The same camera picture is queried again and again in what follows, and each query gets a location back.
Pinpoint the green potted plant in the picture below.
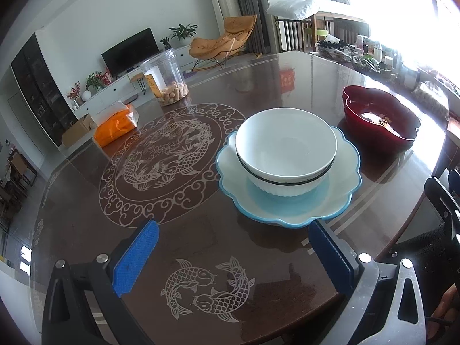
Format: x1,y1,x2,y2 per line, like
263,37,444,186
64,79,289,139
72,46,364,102
169,23,198,46

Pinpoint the white pillow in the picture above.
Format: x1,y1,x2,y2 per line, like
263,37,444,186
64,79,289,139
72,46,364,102
267,0,314,20

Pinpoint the cardboard box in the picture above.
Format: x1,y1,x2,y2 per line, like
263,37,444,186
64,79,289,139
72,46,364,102
62,114,97,148

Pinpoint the orange tissue pack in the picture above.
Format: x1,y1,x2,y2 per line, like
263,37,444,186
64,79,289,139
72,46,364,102
93,101,139,148

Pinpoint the clear plastic snack jar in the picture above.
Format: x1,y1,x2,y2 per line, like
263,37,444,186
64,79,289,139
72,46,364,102
140,49,189,107

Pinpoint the orange rocking lounge chair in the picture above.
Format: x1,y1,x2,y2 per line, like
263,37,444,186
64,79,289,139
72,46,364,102
189,15,257,70

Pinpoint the white blue scalloped plate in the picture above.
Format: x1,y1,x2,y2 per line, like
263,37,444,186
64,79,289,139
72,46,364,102
216,126,363,229

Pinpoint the red flower-shaped plate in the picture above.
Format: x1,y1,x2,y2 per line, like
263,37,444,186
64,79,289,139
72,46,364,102
342,85,421,154

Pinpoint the small white bowl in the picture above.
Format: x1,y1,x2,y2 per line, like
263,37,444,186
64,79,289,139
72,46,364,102
235,108,338,185

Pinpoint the grey curtain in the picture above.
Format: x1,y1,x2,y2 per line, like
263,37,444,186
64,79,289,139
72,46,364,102
237,0,279,55

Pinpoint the plastic bag of snacks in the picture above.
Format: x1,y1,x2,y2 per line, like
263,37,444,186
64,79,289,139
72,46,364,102
412,81,449,122

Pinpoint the large white ribbed bowl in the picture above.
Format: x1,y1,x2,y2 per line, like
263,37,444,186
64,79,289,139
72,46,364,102
235,144,338,197

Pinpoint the person's right hand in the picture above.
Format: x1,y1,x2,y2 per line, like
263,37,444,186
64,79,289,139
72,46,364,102
427,284,459,339

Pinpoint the glass bowl with items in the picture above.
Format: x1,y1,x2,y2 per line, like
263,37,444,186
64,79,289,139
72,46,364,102
352,55,396,80

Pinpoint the black display cabinet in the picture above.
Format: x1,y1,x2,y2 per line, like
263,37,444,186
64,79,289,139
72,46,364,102
11,34,77,147

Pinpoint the small dark potted plant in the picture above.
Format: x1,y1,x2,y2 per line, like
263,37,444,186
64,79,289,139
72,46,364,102
160,37,172,50

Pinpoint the white tv cabinet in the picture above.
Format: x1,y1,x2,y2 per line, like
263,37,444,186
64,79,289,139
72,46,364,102
73,45,195,119

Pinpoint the black flat television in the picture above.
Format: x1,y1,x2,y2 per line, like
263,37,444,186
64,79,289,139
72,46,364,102
101,28,160,78

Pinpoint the red flower arrangement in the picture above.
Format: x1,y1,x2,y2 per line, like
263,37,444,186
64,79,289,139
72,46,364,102
67,81,82,109

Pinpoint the dark tray with items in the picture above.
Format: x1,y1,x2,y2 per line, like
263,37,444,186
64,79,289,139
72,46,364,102
316,35,358,62

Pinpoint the small wooden stool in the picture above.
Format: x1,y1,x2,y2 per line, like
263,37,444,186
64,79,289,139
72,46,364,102
129,72,147,95

